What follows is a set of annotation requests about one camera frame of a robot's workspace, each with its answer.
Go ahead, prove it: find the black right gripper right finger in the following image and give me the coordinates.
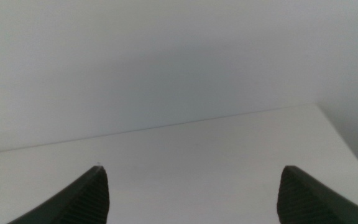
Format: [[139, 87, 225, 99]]
[[277, 165, 358, 224]]

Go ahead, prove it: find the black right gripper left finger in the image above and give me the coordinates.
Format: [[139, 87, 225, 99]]
[[6, 165, 111, 224]]

